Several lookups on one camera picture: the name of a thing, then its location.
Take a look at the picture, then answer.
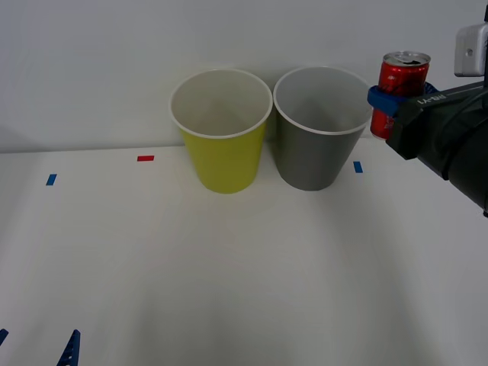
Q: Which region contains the grey plastic waste bin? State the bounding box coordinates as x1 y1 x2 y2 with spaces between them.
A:
271 66 377 193

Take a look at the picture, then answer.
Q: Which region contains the yellow-green plastic waste bin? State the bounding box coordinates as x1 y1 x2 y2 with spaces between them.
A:
169 68 274 195

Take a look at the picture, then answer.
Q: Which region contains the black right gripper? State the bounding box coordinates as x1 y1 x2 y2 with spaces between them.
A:
367 81 488 161

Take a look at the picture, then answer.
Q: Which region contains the red drink can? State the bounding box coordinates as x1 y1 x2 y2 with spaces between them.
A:
369 50 432 141

